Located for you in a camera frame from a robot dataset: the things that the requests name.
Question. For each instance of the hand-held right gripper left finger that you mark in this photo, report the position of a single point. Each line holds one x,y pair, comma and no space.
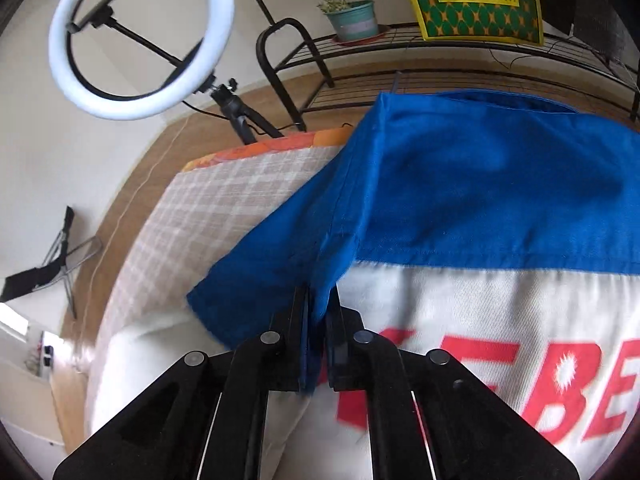
295,350

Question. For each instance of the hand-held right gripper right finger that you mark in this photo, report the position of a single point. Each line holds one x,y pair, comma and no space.
342,355

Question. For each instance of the blue and white jacket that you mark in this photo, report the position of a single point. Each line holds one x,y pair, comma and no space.
450,185

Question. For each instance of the pink plaid blanket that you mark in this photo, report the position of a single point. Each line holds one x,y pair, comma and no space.
210,210

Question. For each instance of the orange mattress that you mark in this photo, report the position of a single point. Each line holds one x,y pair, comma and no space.
280,144

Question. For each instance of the black tripod stand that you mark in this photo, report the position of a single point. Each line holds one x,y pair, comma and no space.
235,110

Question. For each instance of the white low cabinet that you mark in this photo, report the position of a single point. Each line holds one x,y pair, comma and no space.
20,395

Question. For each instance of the black folding stand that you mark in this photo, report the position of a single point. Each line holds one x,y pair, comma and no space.
25,280

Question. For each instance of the black metal rack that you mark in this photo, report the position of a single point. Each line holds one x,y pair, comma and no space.
286,22

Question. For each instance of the potted plant in teal pot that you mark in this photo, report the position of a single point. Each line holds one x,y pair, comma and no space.
357,22

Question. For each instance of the green and yellow patterned bag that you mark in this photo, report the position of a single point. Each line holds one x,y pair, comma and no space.
475,15

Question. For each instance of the black phone holder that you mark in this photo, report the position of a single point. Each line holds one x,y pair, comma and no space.
95,12

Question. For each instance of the dark grey cloth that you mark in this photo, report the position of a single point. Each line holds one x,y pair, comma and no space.
600,10

